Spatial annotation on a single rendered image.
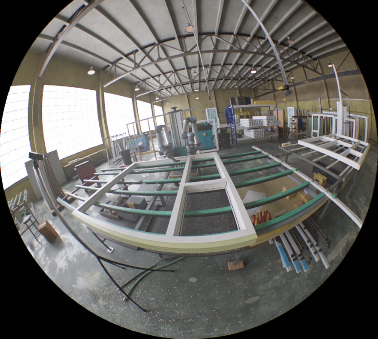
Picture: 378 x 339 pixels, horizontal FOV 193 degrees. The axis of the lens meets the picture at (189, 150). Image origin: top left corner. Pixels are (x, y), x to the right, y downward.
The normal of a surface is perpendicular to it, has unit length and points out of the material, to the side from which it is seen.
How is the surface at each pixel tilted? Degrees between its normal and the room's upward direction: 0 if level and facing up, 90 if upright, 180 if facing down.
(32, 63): 90
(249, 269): 0
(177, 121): 90
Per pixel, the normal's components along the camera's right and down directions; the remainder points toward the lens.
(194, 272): -0.16, -0.96
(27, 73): 0.98, -0.14
